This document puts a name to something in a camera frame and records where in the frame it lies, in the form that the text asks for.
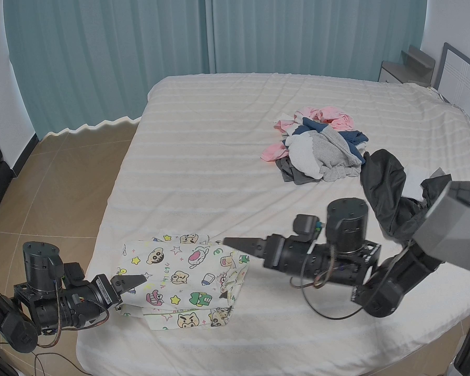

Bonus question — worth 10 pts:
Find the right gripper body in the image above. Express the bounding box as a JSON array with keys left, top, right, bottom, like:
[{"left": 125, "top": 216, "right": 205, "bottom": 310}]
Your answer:
[{"left": 263, "top": 233, "right": 332, "bottom": 279}]

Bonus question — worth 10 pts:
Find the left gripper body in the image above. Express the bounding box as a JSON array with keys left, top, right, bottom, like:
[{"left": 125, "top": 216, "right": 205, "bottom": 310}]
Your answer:
[{"left": 58, "top": 274, "right": 124, "bottom": 328}]

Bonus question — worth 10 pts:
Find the white printed pyjama top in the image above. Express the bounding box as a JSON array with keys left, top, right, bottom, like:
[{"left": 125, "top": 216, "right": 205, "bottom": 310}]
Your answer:
[{"left": 115, "top": 233, "right": 251, "bottom": 330}]

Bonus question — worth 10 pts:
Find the pile of clothes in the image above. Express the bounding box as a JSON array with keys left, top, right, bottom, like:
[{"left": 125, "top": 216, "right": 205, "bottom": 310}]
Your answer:
[{"left": 260, "top": 106, "right": 369, "bottom": 185}]

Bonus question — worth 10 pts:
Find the black garment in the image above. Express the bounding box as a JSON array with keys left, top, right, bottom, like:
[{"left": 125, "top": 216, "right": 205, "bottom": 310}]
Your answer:
[{"left": 360, "top": 149, "right": 453, "bottom": 246}]

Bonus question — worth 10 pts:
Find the bed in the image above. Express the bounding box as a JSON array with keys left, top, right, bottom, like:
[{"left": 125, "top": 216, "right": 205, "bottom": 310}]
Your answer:
[{"left": 75, "top": 42, "right": 470, "bottom": 376}]

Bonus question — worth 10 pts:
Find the white garment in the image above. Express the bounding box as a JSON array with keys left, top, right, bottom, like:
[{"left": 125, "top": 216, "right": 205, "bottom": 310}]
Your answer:
[{"left": 403, "top": 164, "right": 432, "bottom": 202}]

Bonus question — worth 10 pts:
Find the grey bedside table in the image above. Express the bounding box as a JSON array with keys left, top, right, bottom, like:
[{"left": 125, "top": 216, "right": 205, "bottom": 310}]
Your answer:
[{"left": 378, "top": 45, "right": 435, "bottom": 89}]

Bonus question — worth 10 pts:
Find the blue-green curtain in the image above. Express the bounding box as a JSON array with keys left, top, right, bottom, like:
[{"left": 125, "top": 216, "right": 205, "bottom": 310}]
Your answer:
[
  {"left": 205, "top": 0, "right": 428, "bottom": 82},
  {"left": 3, "top": 0, "right": 214, "bottom": 138}
]

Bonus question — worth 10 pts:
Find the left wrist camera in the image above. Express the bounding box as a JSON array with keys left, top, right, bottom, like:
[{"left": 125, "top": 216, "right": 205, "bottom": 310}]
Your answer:
[{"left": 64, "top": 262, "right": 85, "bottom": 286}]

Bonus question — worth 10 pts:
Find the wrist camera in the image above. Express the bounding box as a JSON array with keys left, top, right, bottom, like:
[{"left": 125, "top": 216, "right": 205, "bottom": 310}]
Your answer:
[
  {"left": 64, "top": 262, "right": 85, "bottom": 286},
  {"left": 293, "top": 215, "right": 322, "bottom": 244}
]

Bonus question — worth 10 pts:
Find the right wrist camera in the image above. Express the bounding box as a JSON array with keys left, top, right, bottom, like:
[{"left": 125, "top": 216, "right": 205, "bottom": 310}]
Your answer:
[{"left": 293, "top": 215, "right": 322, "bottom": 244}]

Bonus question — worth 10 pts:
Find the black cable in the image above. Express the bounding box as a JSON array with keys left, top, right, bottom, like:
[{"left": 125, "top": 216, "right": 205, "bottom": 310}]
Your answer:
[
  {"left": 0, "top": 342, "right": 85, "bottom": 376},
  {"left": 299, "top": 276, "right": 366, "bottom": 321}
]

